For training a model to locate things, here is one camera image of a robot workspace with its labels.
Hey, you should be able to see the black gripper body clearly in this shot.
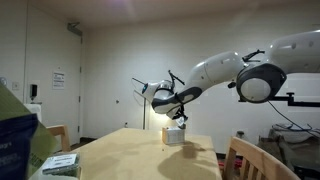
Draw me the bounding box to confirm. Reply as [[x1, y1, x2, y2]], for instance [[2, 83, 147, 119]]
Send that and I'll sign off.
[[173, 107, 188, 124]]

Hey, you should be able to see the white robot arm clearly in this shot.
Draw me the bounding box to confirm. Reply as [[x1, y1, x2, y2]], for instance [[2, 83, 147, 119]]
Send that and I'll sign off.
[[142, 31, 320, 129]]

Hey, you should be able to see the white tea box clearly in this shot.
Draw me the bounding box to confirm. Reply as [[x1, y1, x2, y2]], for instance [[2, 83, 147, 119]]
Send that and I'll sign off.
[[162, 126, 185, 145]]

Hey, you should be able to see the wooden chair with dark cushion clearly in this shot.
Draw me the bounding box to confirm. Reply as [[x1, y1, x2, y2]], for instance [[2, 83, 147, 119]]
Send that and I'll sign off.
[[222, 137, 300, 180]]

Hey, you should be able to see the wooden chair far left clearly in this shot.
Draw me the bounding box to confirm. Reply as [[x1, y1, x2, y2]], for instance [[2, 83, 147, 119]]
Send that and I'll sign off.
[[47, 125, 71, 152]]

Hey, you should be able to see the paper notice on door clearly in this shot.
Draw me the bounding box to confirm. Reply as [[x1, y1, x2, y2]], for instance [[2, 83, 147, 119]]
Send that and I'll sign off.
[[52, 72, 65, 90]]

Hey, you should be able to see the blue and green snack bag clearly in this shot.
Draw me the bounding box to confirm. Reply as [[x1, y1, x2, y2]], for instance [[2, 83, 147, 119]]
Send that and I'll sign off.
[[0, 84, 57, 180]]

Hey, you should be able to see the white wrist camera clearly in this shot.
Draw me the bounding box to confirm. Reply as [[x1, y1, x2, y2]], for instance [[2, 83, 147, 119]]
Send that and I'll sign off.
[[166, 108, 180, 120]]

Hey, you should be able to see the black camera on boom arm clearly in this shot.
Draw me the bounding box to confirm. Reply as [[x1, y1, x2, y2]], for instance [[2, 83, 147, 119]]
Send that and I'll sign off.
[[227, 82, 320, 107]]

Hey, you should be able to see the wall phone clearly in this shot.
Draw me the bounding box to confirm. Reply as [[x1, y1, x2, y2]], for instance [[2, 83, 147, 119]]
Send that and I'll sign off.
[[30, 84, 38, 99]]

